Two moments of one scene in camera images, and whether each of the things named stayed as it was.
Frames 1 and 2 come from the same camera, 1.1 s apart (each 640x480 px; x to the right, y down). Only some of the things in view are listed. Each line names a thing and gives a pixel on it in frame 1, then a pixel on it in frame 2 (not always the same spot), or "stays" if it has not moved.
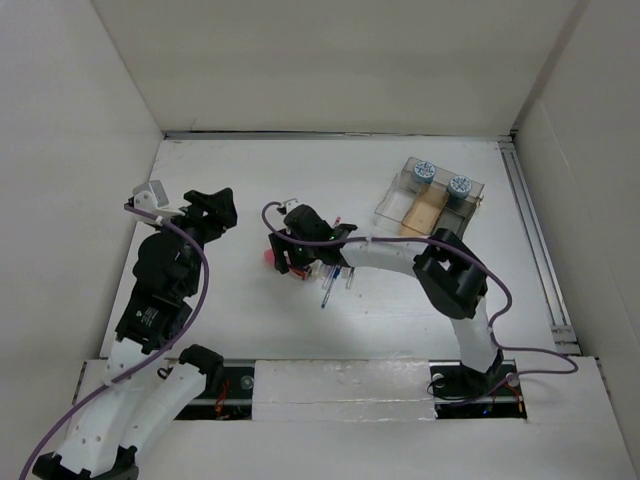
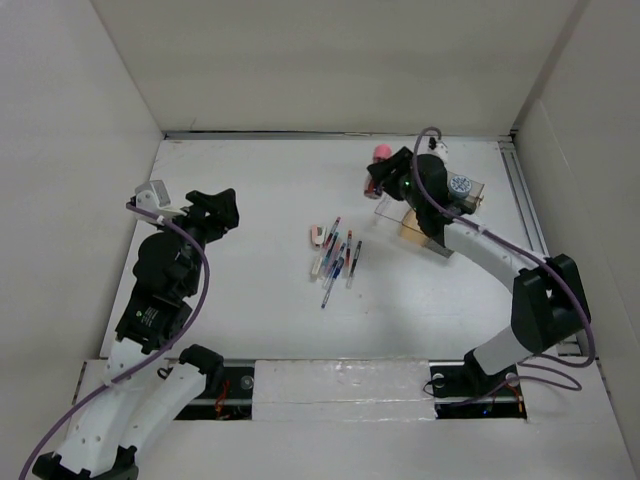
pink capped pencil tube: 298,272 -> 372,188
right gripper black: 279,245 -> 382,171
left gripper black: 219,207 stays
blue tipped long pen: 335,275 stays
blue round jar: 459,186 stays
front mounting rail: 340,391 stays
